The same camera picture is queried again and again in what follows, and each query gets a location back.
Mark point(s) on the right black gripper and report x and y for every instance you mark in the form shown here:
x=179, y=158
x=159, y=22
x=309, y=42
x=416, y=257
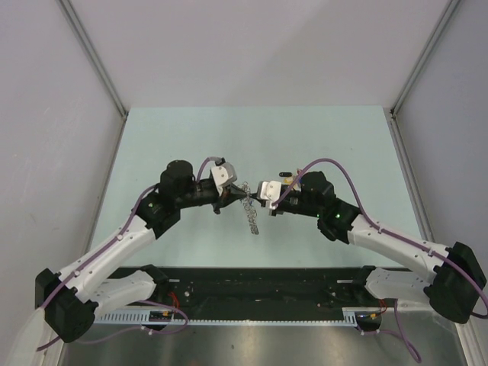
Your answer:
x=274, y=213

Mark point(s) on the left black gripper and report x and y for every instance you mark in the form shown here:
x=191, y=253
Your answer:
x=230, y=193

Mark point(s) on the metal disc with keyrings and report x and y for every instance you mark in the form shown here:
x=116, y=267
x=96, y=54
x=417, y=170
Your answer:
x=250, y=210

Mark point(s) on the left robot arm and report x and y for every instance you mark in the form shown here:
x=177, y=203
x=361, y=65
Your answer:
x=64, y=296

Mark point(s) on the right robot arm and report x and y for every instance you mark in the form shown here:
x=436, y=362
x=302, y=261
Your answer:
x=448, y=279

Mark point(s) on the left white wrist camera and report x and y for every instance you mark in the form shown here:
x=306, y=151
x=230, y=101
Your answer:
x=223, y=175

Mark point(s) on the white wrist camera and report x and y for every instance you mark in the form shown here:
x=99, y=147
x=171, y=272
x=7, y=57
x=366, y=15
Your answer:
x=223, y=175
x=268, y=193

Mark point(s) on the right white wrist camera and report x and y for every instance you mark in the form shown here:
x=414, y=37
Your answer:
x=268, y=193

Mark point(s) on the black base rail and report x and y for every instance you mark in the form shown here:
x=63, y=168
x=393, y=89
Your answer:
x=331, y=287

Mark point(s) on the aluminium frame crossbar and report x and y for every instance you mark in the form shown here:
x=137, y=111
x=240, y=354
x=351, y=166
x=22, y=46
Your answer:
x=419, y=305

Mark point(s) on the white cable duct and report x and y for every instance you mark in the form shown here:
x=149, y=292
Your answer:
x=141, y=317

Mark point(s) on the left aluminium corner post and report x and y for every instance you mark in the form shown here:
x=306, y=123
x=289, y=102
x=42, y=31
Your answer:
x=81, y=34

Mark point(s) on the aluminium corner post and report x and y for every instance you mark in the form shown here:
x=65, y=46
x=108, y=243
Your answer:
x=441, y=26
x=81, y=34

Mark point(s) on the right aluminium corner post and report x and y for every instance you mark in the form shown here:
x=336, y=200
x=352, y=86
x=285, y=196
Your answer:
x=441, y=26

